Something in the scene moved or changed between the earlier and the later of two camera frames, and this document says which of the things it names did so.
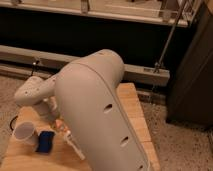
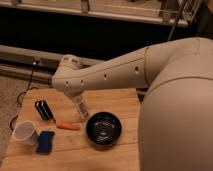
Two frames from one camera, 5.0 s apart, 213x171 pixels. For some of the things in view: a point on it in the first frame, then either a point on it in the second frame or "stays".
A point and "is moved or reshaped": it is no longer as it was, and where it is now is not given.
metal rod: (157, 66) stays
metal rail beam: (32, 62) stays
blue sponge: (45, 141) stays
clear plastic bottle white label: (68, 136) is moved or reshaped
